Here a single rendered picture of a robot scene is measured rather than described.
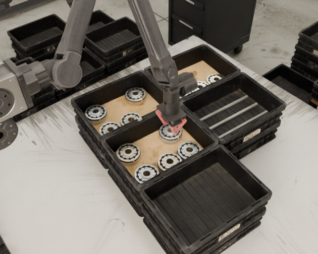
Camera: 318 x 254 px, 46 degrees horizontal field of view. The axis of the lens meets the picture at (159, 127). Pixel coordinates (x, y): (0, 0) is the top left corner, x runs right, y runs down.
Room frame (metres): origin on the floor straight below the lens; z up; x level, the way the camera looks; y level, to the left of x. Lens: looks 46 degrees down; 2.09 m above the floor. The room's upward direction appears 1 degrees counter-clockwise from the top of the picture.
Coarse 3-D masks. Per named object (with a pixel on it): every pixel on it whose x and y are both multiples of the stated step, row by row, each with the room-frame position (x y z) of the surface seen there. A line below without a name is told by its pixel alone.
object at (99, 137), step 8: (136, 72) 1.48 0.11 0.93; (144, 72) 1.48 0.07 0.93; (120, 80) 1.42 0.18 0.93; (152, 80) 1.42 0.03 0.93; (96, 88) 1.37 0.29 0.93; (160, 88) 1.36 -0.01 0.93; (80, 96) 1.31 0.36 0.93; (72, 104) 1.26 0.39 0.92; (80, 112) 1.20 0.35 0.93; (152, 112) 1.19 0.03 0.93; (88, 120) 1.15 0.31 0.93; (136, 120) 1.15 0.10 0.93; (120, 128) 1.10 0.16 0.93; (96, 136) 1.06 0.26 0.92; (104, 136) 1.06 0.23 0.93
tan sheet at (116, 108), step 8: (104, 104) 1.36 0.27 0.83; (112, 104) 1.36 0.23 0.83; (120, 104) 1.36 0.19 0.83; (128, 104) 1.36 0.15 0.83; (144, 104) 1.35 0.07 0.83; (152, 104) 1.35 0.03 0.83; (112, 112) 1.30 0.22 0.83; (120, 112) 1.30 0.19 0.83; (128, 112) 1.30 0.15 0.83; (136, 112) 1.30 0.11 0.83; (144, 112) 1.30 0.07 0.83; (112, 120) 1.25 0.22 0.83; (96, 128) 1.20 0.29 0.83
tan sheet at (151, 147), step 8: (152, 136) 1.14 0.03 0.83; (184, 136) 1.14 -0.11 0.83; (136, 144) 1.10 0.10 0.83; (144, 144) 1.09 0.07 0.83; (152, 144) 1.09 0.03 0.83; (160, 144) 1.09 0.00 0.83; (168, 144) 1.09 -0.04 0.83; (176, 144) 1.09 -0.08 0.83; (144, 152) 1.05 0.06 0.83; (152, 152) 1.05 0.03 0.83; (160, 152) 1.05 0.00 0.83; (168, 152) 1.05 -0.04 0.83; (176, 152) 1.04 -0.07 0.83; (144, 160) 1.00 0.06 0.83; (152, 160) 1.00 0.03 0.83; (128, 168) 0.96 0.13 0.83; (136, 168) 0.96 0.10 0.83
